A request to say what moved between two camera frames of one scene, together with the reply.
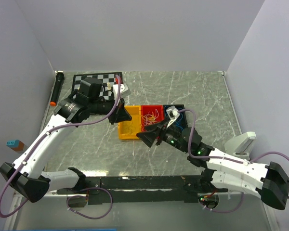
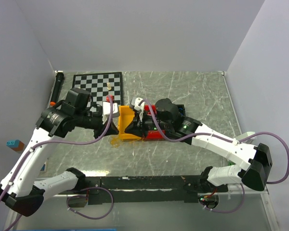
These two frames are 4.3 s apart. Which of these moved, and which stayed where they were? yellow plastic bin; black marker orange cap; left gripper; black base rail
Moved: left gripper
Stayed: black marker orange cap; yellow plastic bin; black base rail
